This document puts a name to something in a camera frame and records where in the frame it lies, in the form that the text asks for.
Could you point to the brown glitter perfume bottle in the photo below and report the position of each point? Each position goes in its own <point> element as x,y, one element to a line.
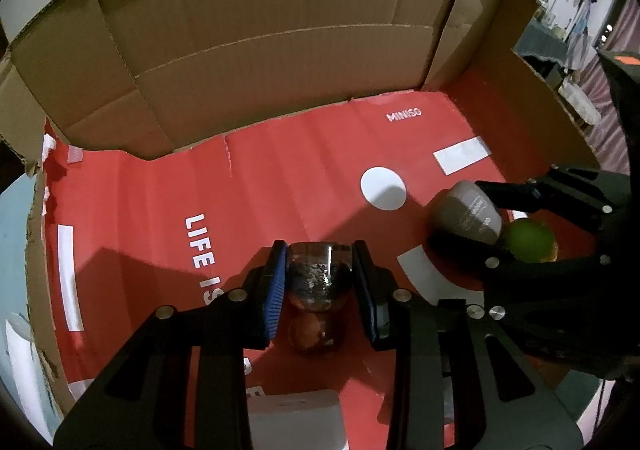
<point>312,280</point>

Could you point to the brown earphone case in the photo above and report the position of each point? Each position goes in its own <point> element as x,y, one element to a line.
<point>467,215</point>

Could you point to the row of cosmetic bottles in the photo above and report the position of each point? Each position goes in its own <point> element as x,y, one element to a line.
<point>547,15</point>

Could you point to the pink curtain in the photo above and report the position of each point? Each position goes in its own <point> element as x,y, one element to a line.
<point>600,95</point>

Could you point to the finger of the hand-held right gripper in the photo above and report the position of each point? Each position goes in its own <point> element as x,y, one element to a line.
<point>550,285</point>
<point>560,195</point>

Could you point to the white lace cloth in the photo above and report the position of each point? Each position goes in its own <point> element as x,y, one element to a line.
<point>582,102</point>

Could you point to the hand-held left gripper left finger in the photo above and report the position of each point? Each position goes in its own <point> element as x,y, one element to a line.
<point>275,290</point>

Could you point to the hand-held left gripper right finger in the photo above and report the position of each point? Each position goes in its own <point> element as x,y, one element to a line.
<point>367,300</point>

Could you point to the dark covered table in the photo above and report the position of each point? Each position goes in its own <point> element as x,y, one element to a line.
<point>542,45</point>

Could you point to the white plug charger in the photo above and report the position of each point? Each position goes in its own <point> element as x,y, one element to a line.
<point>295,420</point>

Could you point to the green and yellow toy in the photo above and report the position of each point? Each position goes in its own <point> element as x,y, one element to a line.
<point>530,240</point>

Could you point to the cardboard box with red lining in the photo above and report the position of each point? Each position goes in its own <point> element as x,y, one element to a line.
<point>250,80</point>

